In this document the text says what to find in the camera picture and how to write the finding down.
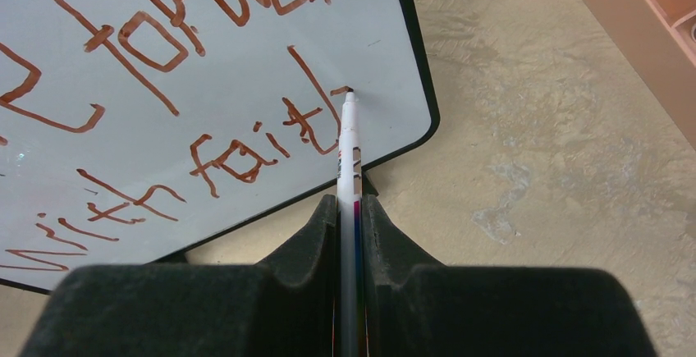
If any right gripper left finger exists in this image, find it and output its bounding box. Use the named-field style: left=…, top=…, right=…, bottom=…
left=21, top=195, right=337, bottom=356

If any black-framed whiteboard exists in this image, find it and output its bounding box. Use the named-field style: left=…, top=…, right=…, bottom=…
left=1, top=0, right=439, bottom=291

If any white whiteboard marker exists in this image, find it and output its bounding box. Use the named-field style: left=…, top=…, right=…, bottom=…
left=336, top=89, right=367, bottom=356

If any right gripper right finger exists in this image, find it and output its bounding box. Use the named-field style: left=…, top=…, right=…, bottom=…
left=362, top=195, right=656, bottom=356

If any peach plastic desk organizer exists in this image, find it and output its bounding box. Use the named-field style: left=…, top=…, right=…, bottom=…
left=582, top=0, right=695, bottom=144

